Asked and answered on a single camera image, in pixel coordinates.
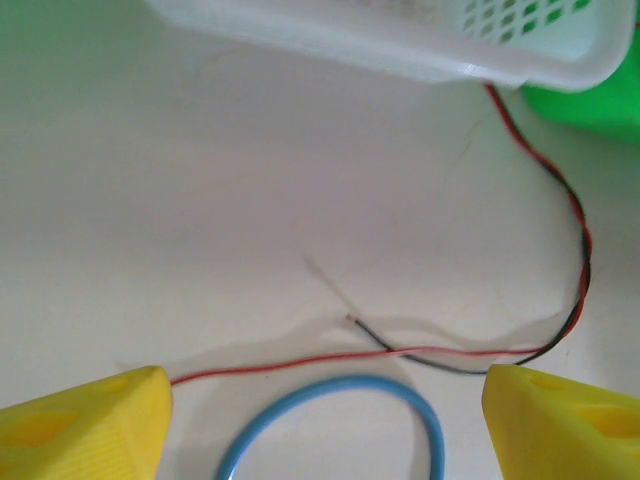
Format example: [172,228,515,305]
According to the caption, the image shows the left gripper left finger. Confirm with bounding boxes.
[0,365,175,480]

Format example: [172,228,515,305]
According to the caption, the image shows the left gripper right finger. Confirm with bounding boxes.
[482,364,640,480]

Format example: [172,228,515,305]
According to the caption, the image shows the red black twisted wire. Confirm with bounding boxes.
[171,82,594,386]

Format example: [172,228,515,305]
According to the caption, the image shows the light blue tube loop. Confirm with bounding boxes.
[214,374,446,480]

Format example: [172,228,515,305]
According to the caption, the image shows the green plastic basket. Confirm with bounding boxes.
[519,37,640,146]

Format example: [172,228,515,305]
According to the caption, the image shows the white plastic basket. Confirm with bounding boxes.
[144,0,636,94]

